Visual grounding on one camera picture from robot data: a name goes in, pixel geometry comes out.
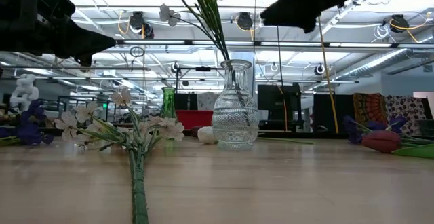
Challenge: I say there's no black cable loop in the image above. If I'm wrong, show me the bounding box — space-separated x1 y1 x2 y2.
130 45 146 58

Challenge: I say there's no black cabinet panel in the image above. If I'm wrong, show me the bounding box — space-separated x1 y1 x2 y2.
312 94 355 134

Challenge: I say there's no orange mandala tapestry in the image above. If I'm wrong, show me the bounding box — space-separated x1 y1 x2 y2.
352 93 388 134

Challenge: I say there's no black hanging cable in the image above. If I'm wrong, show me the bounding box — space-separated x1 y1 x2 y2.
276 25 283 86

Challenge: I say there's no silver ventilation duct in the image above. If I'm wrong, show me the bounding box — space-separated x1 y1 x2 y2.
338 35 434 79

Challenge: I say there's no black metal workstation frame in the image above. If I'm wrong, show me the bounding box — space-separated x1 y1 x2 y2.
57 95 118 123

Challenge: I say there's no red plastic bin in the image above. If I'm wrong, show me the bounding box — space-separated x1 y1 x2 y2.
175 110 214 130

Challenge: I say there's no white patterned panel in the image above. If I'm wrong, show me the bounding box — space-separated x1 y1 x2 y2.
197 92 221 111

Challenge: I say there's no white artificial flower bunch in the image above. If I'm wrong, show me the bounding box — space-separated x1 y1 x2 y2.
54 87 186 224
148 0 231 62

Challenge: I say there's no small black monitor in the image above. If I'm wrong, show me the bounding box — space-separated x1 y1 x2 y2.
174 93 198 111

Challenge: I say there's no green glass vase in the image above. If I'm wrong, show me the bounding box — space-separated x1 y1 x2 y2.
159 86 178 120

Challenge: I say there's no yellow hanging cable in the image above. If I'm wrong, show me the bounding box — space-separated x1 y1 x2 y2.
317 15 340 134

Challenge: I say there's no clear cut glass vase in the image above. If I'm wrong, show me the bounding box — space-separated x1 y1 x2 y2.
212 59 259 151

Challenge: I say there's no red artificial tulip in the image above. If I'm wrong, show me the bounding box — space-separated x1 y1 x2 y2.
361 130 434 160

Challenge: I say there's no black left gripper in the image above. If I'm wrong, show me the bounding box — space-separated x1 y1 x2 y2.
0 0 117 67

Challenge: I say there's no long ceiling light strip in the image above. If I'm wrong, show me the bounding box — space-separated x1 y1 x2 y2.
115 39 434 48

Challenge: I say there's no purple patterned cloth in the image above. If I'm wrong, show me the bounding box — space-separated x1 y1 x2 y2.
385 95 429 136

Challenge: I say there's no purple artificial flower bunch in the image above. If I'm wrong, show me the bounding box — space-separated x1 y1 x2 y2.
0 98 55 147
342 115 434 147

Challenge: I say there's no white robot figure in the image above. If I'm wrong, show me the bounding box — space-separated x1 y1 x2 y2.
9 73 40 113

